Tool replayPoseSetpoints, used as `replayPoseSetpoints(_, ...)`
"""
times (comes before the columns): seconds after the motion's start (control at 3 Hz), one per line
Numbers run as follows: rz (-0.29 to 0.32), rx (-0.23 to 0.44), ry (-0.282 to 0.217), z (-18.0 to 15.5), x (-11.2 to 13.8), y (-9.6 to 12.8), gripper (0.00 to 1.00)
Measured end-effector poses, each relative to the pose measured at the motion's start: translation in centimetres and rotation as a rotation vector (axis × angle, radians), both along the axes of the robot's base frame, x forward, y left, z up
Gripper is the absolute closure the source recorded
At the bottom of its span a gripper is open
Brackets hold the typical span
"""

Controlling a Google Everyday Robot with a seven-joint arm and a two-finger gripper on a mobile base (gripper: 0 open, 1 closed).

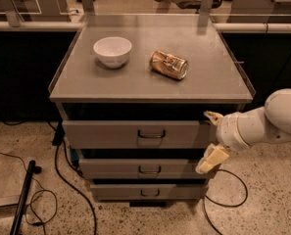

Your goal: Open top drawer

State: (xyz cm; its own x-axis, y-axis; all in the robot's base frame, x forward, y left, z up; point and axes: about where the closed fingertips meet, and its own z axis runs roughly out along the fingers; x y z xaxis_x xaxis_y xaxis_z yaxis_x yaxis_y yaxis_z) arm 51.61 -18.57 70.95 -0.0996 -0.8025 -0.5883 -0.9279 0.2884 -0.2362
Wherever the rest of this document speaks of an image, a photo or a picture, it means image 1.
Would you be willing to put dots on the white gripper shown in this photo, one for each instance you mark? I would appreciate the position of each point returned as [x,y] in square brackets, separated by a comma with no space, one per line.
[227,130]

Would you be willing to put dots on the grey top drawer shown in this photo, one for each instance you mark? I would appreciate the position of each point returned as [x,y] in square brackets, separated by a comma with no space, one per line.
[139,134]

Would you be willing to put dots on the grey drawer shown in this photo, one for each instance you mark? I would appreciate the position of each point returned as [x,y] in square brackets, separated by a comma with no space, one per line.
[139,134]
[142,169]
[153,192]

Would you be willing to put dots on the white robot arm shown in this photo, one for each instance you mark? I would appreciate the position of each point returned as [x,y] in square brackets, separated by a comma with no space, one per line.
[270,123]

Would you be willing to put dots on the grey bottom drawer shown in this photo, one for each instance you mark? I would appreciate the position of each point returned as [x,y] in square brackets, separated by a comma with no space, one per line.
[153,192]

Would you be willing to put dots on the grey drawer cabinet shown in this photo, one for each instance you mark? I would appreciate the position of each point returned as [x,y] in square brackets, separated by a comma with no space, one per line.
[85,89]

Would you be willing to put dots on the grey middle drawer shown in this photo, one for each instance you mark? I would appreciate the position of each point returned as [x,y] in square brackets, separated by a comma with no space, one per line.
[142,169]

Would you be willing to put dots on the crushed gold soda can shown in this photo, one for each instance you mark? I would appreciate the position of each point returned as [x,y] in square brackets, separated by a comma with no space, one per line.
[168,64]

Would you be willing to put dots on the white ceramic bowl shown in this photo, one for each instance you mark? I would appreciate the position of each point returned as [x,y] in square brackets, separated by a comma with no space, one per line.
[113,52]

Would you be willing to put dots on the black pole on floor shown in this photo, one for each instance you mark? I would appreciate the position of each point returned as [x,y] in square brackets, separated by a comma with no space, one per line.
[31,170]

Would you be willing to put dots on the white horizontal rail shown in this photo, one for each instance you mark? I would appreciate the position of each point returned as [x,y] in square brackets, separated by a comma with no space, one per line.
[280,28]

